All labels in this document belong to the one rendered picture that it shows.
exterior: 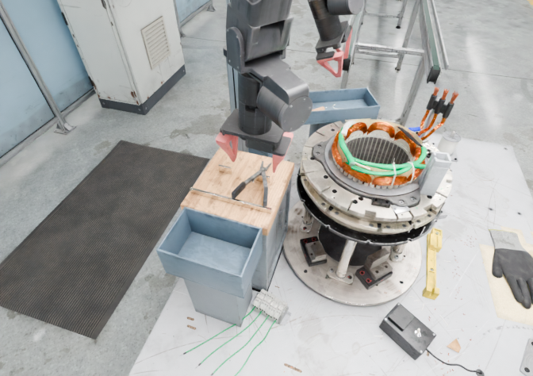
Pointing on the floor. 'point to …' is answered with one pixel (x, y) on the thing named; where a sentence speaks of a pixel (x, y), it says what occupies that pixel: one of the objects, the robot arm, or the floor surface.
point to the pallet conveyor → (431, 61)
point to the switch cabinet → (124, 36)
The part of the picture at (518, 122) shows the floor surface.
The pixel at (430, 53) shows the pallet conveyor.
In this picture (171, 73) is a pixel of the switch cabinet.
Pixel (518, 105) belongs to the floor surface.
